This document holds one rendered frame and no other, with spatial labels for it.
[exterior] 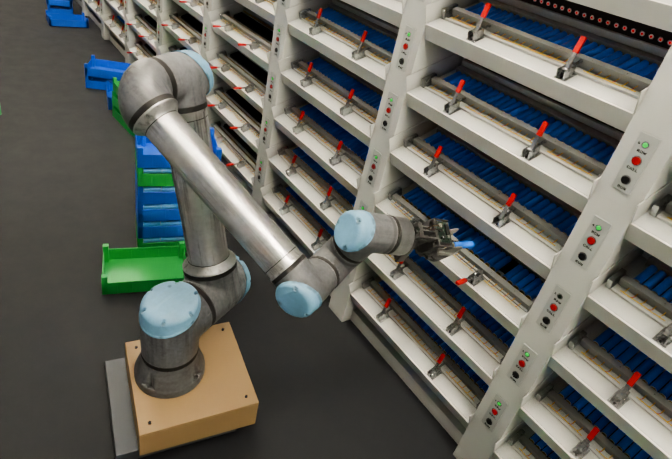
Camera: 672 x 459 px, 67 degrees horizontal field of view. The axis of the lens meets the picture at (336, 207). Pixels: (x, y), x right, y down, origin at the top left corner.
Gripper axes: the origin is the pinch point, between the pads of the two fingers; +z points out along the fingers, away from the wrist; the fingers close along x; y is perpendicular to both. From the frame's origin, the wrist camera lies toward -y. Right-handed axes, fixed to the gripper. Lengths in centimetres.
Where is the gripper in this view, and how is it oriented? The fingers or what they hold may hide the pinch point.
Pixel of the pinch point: (452, 245)
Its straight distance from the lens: 136.0
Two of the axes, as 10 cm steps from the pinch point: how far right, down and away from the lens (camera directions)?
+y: 5.9, -3.6, -7.3
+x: -1.2, -9.3, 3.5
